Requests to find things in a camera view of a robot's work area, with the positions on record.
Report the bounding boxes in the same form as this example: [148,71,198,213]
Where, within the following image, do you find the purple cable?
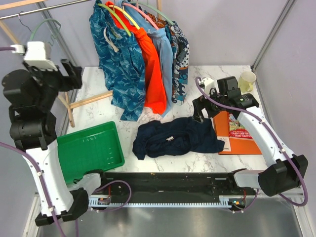
[195,77,309,214]
[0,45,131,237]

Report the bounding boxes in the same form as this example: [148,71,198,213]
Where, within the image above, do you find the lime green hanger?
[97,3,131,37]

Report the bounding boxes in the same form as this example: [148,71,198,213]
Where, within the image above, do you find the pale yellow mug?
[238,71,257,93]

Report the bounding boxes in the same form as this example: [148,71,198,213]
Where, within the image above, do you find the white slotted cable duct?
[88,195,246,209]

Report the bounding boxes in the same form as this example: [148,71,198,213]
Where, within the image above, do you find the patterned grey orange shorts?
[145,12,190,105]

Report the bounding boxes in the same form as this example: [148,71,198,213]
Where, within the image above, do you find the blue patterned hanging shorts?
[89,0,146,121]

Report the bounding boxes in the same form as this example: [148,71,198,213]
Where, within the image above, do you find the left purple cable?
[0,45,131,237]

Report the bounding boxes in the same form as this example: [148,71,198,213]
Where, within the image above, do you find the mint green loaded hanger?
[129,0,174,26]

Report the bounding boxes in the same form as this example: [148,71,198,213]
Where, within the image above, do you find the orange notebook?
[213,111,261,155]

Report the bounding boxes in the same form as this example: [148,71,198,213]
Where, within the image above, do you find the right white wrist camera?
[200,77,215,95]

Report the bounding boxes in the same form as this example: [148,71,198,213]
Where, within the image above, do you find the orange hanging shorts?
[105,1,166,115]

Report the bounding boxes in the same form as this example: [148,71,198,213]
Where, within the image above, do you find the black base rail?
[100,172,255,203]

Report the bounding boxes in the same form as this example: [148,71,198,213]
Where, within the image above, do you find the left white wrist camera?
[10,41,57,71]

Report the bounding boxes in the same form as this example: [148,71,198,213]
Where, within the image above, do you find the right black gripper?
[192,87,228,123]

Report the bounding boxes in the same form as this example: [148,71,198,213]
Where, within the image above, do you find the red green children's book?
[228,114,252,140]

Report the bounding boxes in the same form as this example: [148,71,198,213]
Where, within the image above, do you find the wooden clothes rack frame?
[0,0,113,127]

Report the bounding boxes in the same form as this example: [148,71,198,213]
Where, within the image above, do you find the metal clothes rail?
[0,0,90,20]

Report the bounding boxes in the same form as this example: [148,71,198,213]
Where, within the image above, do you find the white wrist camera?
[10,41,57,71]
[200,77,215,95]

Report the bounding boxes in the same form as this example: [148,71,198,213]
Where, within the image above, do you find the yellow hanger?
[112,5,140,30]

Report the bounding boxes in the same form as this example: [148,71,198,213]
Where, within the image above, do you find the light blue hanging shorts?
[118,0,173,117]

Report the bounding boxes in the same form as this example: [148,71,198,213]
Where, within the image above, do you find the green plastic tray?
[57,121,125,184]

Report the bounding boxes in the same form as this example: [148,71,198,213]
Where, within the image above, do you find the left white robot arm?
[1,59,108,227]

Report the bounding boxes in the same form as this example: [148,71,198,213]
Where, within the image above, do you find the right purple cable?
[195,77,309,214]

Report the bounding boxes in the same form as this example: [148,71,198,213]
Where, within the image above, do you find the navy blue shorts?
[132,117,225,160]

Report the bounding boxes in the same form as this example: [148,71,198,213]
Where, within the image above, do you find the pink hanger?
[122,2,159,30]

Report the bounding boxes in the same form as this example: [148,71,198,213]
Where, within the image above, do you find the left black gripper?
[22,57,82,108]

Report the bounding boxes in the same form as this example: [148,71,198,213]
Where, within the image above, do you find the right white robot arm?
[193,77,308,198]

